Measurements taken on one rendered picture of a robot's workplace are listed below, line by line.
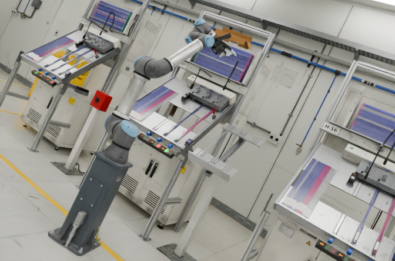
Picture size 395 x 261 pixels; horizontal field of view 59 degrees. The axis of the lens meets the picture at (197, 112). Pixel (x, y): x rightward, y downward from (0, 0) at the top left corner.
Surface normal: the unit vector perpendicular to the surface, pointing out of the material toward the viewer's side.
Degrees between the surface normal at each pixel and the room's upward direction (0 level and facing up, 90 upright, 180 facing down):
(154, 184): 90
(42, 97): 90
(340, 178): 44
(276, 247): 90
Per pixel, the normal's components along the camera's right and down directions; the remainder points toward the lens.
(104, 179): -0.22, -0.09
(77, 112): 0.79, 0.40
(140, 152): -0.43, -0.19
